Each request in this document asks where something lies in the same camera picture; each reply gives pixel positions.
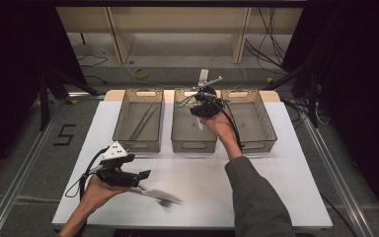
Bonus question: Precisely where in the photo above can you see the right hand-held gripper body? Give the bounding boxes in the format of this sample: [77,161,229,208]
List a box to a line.
[189,75,225,119]

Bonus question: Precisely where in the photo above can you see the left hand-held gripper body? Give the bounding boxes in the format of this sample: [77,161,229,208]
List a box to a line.
[94,140,143,189]

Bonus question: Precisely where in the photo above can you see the transparent grey plastic bin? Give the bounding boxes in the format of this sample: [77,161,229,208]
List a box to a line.
[170,87,219,154]
[219,88,278,154]
[112,88,165,154]

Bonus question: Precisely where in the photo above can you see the metal chopstick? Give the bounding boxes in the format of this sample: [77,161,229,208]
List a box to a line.
[124,103,156,149]
[129,104,161,146]

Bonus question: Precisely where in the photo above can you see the metal fork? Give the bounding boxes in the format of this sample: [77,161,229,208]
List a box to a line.
[137,185,176,209]

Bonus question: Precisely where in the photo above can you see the person's left hand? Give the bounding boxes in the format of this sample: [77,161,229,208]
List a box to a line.
[78,173,133,213]

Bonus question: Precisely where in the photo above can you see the person's right hand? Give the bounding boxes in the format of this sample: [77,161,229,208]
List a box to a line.
[198,112,242,156]

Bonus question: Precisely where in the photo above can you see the white power strip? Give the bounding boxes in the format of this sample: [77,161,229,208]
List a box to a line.
[197,68,210,87]

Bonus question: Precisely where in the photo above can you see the white table sheet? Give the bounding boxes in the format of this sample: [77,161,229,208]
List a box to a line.
[51,100,334,230]

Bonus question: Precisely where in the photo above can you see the light wooden shelf unit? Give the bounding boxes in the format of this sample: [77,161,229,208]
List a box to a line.
[55,6,304,65]

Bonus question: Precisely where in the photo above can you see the black metal stand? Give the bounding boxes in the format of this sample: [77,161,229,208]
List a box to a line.
[37,69,101,131]
[262,60,321,129]

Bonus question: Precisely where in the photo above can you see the black curtain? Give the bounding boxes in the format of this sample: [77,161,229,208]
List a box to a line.
[281,0,379,230]
[0,0,88,187]

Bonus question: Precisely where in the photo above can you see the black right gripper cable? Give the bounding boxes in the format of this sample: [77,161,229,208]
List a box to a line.
[202,93,245,153]

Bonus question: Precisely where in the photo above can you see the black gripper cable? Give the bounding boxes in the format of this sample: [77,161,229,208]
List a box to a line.
[202,93,245,153]
[64,147,109,200]

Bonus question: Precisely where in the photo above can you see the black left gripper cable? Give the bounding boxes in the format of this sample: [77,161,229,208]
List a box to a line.
[64,147,109,200]

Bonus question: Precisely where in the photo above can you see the white floor cable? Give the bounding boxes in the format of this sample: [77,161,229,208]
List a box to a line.
[205,53,249,91]

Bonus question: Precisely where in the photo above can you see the black cable bundle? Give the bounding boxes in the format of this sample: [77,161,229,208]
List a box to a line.
[244,6,291,76]

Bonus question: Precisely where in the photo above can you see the metal floor rail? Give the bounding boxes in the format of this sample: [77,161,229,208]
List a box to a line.
[300,113,374,237]
[0,98,67,237]

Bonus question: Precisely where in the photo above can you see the tangled cables beside table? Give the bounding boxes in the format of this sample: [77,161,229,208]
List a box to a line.
[283,98,331,130]

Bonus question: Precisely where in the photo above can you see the thin black floor cable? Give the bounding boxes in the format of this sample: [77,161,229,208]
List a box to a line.
[77,53,110,85]

